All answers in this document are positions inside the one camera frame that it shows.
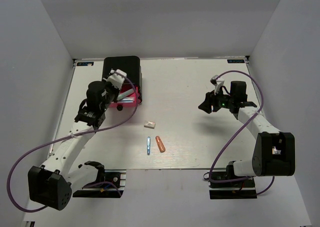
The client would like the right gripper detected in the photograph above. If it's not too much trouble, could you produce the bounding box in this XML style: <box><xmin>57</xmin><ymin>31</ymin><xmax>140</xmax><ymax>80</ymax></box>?
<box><xmin>199</xmin><ymin>85</ymin><xmax>235</xmax><ymax>114</ymax></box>

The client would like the pink top drawer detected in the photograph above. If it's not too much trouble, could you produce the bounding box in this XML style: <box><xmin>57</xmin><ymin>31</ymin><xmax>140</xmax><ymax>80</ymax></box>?
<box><xmin>109</xmin><ymin>85</ymin><xmax>141</xmax><ymax>111</ymax></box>

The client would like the white eraser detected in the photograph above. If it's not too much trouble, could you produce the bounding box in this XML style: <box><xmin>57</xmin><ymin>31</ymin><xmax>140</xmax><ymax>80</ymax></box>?
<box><xmin>143</xmin><ymin>120</ymin><xmax>156</xmax><ymax>129</ymax></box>

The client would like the blue capped highlighter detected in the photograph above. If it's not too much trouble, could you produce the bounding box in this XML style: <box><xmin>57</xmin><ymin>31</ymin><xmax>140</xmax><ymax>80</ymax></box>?
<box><xmin>119</xmin><ymin>97</ymin><xmax>136</xmax><ymax>104</ymax></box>

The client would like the green capped highlighter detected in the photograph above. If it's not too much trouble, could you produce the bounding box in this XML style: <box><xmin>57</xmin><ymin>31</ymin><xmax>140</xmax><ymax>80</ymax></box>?
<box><xmin>117</xmin><ymin>88</ymin><xmax>135</xmax><ymax>101</ymax></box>

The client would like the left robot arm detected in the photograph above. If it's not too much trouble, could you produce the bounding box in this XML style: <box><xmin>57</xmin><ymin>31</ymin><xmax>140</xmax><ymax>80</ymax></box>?
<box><xmin>27</xmin><ymin>79</ymin><xmax>124</xmax><ymax>211</ymax></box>

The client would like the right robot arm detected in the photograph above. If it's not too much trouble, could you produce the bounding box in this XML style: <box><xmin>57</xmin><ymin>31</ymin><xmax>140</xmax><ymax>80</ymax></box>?
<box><xmin>198</xmin><ymin>78</ymin><xmax>296</xmax><ymax>187</ymax></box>

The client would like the left blue corner label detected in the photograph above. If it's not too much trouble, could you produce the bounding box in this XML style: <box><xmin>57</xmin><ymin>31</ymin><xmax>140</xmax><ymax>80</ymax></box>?
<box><xmin>76</xmin><ymin>61</ymin><xmax>94</xmax><ymax>67</ymax></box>

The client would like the blue corner label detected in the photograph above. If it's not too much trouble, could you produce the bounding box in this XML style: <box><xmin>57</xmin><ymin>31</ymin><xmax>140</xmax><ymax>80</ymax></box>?
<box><xmin>76</xmin><ymin>61</ymin><xmax>94</xmax><ymax>67</ymax></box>
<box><xmin>227</xmin><ymin>59</ymin><xmax>245</xmax><ymax>64</ymax></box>

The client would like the black drawer cabinet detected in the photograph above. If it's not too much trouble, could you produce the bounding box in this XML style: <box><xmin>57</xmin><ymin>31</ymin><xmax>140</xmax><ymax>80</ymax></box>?
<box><xmin>102</xmin><ymin>55</ymin><xmax>143</xmax><ymax>104</ymax></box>

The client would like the right blue corner label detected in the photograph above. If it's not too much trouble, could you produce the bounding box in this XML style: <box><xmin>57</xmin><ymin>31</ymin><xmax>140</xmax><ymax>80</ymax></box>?
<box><xmin>227</xmin><ymin>59</ymin><xmax>245</xmax><ymax>64</ymax></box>

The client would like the blue pen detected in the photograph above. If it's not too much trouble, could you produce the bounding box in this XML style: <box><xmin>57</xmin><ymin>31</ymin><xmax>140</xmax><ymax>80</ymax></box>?
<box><xmin>146</xmin><ymin>136</ymin><xmax>151</xmax><ymax>156</ymax></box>

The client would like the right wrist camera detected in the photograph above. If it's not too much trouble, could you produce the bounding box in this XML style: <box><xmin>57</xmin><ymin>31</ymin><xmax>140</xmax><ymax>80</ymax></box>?
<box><xmin>210</xmin><ymin>75</ymin><xmax>225</xmax><ymax>95</ymax></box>

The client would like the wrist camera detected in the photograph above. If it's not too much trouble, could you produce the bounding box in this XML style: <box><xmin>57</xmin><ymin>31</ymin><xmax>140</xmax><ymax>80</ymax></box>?
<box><xmin>106</xmin><ymin>69</ymin><xmax>127</xmax><ymax>91</ymax></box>
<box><xmin>210</xmin><ymin>75</ymin><xmax>225</xmax><ymax>95</ymax></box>

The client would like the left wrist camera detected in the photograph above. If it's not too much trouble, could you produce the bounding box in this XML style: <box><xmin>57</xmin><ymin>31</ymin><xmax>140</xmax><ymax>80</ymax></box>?
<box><xmin>106</xmin><ymin>69</ymin><xmax>127</xmax><ymax>91</ymax></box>

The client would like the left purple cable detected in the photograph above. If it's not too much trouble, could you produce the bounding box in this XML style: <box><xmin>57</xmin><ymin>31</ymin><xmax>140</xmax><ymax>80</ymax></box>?
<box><xmin>6</xmin><ymin>70</ymin><xmax>140</xmax><ymax>214</ymax></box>

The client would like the purple cable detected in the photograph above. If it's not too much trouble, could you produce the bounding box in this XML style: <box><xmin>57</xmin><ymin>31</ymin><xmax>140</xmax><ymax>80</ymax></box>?
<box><xmin>208</xmin><ymin>70</ymin><xmax>276</xmax><ymax>196</ymax></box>
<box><xmin>6</xmin><ymin>70</ymin><xmax>140</xmax><ymax>214</ymax></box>

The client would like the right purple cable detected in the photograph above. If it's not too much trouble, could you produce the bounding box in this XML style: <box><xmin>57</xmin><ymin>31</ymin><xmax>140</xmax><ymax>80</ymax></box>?
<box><xmin>208</xmin><ymin>70</ymin><xmax>276</xmax><ymax>196</ymax></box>

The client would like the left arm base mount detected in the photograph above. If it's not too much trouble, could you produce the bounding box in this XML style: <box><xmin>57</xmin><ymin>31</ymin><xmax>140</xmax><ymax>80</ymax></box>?
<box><xmin>72</xmin><ymin>161</ymin><xmax>127</xmax><ymax>199</ymax></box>

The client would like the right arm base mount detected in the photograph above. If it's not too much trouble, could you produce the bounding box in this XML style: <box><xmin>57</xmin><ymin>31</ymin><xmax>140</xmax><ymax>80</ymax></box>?
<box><xmin>203</xmin><ymin>162</ymin><xmax>257</xmax><ymax>200</ymax></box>

